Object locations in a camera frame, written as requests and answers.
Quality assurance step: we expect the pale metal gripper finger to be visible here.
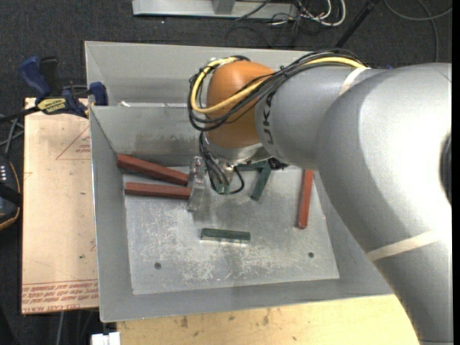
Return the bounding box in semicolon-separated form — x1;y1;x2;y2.
186;184;206;213
189;155;205;187

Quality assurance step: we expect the dark green flat block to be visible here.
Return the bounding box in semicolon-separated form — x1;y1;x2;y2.
249;160;273;202
200;227;252;244

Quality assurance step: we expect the red-brown flat block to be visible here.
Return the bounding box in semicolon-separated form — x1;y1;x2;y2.
124;181;193;201
295;168;316;230
116;153;190;187

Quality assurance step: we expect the grey metal bin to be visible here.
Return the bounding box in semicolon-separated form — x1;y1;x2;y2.
84;40;396;323

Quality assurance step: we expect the brown cardboard board, red print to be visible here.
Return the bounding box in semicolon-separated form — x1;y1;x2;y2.
21;97;100;316

